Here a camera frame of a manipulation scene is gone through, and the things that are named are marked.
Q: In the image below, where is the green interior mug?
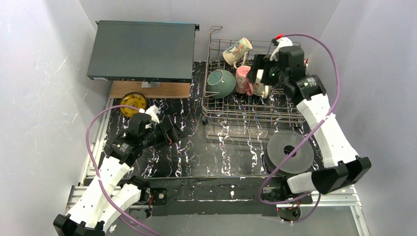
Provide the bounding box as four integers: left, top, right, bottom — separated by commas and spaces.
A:
253, 69, 271, 99

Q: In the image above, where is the cream seahorse mug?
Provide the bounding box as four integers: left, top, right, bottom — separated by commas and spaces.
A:
222, 37, 253, 69

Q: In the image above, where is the pink interior mug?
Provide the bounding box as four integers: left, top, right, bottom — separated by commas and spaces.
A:
235, 65, 254, 96

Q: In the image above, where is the yellow patterned plate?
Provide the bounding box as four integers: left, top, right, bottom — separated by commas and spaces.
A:
120, 92, 148, 118

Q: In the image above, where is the white floral bowl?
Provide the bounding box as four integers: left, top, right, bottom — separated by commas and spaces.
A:
206, 69, 237, 99

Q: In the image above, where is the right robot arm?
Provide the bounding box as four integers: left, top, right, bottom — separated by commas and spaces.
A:
248, 46, 371, 199

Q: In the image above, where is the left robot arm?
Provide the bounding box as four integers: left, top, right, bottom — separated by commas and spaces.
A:
53, 112, 187, 236

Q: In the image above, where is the wooden board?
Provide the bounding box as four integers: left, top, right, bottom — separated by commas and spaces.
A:
109, 81, 191, 99

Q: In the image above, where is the grey perforated filament spool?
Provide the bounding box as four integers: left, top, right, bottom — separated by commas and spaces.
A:
264, 130, 315, 177

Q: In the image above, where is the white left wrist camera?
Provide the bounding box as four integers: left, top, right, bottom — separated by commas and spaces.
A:
139, 105, 160, 123

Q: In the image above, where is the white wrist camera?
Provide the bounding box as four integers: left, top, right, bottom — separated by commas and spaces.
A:
139, 105, 160, 123
269, 34, 293, 61

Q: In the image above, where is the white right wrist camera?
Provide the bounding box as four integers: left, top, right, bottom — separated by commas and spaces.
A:
269, 34, 293, 61

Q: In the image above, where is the metal wire dish rack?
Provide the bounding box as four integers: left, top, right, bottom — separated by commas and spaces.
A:
202, 26, 304, 126

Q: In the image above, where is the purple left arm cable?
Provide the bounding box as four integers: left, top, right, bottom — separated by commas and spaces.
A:
85, 105, 164, 236

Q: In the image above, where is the dark grey rack-mount box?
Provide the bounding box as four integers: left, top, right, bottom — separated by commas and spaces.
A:
87, 20, 200, 83

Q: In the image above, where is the aluminium frame rail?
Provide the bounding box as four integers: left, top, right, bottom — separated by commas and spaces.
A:
60, 184, 365, 236

